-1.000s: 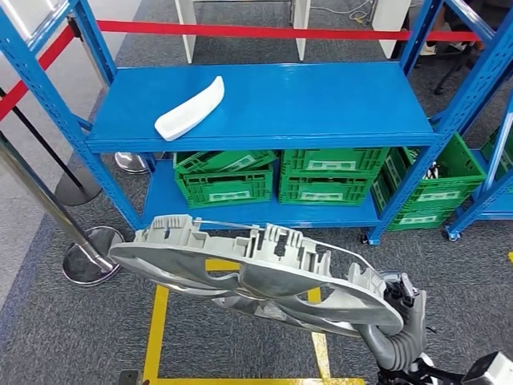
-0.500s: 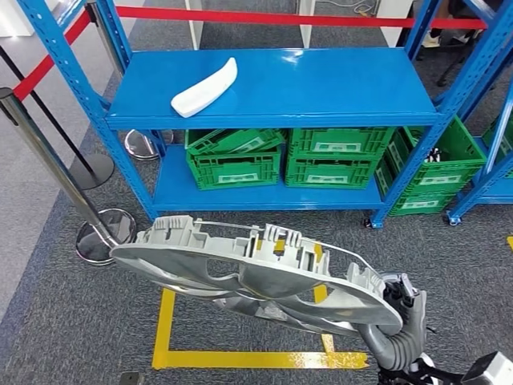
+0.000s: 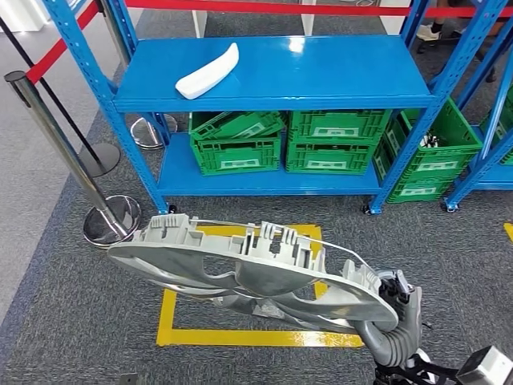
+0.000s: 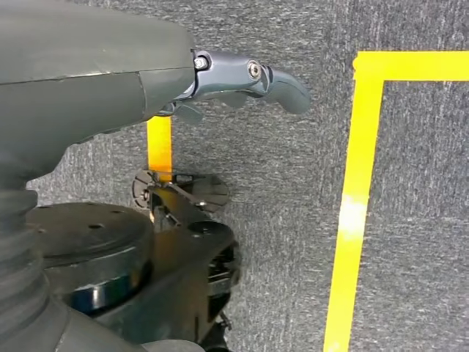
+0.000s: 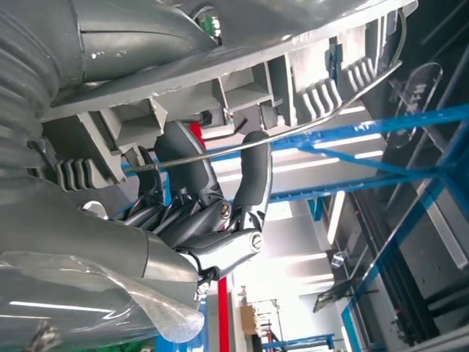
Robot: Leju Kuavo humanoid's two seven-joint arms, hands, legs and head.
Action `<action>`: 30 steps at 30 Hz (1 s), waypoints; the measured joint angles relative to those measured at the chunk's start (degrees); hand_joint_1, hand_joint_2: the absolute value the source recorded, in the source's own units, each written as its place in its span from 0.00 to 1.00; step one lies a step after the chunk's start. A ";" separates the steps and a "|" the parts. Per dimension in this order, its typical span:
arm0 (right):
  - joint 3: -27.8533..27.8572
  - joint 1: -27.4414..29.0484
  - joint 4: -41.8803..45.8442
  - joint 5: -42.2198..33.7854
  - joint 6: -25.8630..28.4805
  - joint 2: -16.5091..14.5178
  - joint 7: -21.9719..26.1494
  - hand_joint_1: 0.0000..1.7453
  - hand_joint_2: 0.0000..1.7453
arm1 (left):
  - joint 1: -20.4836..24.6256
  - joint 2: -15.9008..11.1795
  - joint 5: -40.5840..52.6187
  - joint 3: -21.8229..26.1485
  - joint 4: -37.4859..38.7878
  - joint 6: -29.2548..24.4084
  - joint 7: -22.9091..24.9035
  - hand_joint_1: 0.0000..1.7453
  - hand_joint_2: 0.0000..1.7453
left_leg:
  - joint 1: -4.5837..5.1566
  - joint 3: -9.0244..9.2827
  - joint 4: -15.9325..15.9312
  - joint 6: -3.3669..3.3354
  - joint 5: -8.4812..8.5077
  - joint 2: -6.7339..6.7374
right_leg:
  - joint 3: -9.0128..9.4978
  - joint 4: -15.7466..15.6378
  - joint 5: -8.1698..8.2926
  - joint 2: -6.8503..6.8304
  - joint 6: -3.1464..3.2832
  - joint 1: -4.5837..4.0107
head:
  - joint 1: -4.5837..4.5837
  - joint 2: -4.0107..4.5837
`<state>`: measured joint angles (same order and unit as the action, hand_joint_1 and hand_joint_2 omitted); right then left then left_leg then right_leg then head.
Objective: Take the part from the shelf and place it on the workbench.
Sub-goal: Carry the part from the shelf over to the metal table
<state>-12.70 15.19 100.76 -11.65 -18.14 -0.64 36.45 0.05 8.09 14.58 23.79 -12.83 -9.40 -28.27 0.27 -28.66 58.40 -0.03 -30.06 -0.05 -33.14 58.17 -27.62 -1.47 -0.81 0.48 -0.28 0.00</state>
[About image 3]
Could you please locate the short red barrier belt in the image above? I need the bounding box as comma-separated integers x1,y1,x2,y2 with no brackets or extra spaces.
26,0,101,85

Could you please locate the person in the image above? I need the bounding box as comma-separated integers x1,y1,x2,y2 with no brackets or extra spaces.
416,14,462,43

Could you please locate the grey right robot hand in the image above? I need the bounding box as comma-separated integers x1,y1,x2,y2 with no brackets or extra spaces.
376,269,423,326

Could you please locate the grey wheel hubcap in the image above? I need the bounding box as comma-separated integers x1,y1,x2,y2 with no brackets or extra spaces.
107,213,399,336

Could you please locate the blue metal shelf rack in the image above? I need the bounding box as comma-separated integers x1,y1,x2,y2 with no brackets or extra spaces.
442,15,513,213
41,0,510,217

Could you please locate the white desk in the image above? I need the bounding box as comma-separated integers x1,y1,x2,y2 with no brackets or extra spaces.
191,9,318,39
378,14,407,36

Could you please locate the white curved plastic part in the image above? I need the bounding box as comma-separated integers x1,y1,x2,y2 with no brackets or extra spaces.
175,42,240,101

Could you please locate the yellow floor tape marking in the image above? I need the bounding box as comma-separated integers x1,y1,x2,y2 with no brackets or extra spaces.
156,224,364,349

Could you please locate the chrome stanchion post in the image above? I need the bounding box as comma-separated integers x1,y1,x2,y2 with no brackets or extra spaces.
4,70,142,249
97,0,179,151

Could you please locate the long red barrier belt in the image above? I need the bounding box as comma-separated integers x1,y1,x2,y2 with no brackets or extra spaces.
124,0,487,18

